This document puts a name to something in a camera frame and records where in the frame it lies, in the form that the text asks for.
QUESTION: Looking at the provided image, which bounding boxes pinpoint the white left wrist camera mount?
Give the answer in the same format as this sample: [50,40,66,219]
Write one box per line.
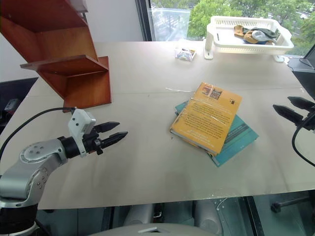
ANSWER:
[67,107,97,158]

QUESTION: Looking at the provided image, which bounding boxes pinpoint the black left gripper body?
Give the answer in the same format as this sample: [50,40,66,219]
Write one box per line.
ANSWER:
[82,129,104,156]

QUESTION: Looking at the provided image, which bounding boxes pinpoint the black table frame bar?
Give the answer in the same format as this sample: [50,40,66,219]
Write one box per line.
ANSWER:
[245,196,263,236]

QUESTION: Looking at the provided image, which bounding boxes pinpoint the dark window frame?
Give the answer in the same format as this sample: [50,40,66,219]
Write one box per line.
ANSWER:
[134,0,153,42]

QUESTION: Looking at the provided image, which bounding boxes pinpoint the brown wooden bookshelf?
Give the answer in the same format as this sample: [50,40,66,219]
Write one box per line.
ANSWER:
[0,0,113,113]

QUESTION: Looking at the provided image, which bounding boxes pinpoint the black knob handle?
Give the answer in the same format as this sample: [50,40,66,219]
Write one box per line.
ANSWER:
[270,196,311,213]

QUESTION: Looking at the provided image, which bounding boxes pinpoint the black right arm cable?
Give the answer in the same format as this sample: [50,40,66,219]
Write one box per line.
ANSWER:
[291,117,315,168]

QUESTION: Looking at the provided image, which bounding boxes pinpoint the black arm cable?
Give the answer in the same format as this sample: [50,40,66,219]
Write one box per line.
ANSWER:
[0,106,76,160]
[291,117,315,168]

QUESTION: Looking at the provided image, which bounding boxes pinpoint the grey white sock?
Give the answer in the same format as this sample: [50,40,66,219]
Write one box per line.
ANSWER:
[251,29,268,42]

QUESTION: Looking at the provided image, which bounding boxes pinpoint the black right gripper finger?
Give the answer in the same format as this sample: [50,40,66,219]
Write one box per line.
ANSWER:
[287,96,315,112]
[272,104,304,124]

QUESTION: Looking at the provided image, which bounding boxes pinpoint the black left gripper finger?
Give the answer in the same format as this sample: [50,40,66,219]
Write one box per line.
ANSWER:
[94,121,121,134]
[100,131,129,149]

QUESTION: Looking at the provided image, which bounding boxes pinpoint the cloth items in basket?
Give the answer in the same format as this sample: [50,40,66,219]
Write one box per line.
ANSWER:
[243,27,281,43]

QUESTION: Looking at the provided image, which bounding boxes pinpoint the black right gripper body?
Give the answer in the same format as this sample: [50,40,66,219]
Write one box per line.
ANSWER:
[296,107,315,133]

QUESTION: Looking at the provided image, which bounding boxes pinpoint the white plastic basket rack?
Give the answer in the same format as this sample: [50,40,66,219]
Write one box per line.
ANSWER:
[203,15,295,62]

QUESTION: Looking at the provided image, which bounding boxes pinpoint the small clear card box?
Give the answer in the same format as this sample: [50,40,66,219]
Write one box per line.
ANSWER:
[174,46,197,61]

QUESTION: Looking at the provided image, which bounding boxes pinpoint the black side table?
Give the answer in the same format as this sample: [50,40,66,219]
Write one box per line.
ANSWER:
[0,77,39,135]

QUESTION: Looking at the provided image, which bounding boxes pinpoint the yellow book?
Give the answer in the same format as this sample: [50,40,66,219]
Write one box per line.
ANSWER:
[169,81,243,157]

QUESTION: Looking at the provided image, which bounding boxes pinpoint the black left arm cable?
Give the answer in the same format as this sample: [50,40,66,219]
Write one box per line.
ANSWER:
[0,106,76,160]

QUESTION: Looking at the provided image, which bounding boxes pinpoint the brown cloth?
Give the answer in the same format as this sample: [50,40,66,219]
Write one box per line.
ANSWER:
[233,25,258,45]

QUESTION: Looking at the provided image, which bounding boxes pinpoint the teal book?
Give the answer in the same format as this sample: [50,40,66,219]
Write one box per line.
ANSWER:
[174,100,260,168]

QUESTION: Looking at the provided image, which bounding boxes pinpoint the small grey black device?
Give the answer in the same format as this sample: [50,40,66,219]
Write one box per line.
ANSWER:
[4,98,20,112]

